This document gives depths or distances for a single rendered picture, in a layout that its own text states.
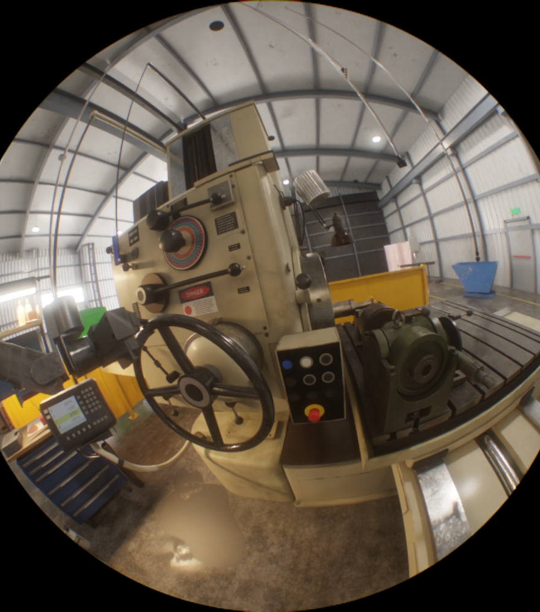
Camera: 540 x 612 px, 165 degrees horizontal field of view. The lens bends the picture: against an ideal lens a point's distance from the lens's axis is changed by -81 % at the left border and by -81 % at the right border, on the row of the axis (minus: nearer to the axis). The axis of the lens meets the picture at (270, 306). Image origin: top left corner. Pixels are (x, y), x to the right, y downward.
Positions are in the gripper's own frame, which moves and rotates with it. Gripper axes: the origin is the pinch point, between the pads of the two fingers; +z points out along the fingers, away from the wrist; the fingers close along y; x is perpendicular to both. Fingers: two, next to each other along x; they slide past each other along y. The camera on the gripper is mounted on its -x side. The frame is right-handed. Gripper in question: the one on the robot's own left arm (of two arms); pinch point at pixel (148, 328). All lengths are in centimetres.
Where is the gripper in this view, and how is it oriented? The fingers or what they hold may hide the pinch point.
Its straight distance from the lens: 43.6
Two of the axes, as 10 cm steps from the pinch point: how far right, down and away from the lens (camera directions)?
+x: -8.4, 4.7, 2.8
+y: -5.0, -8.6, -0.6
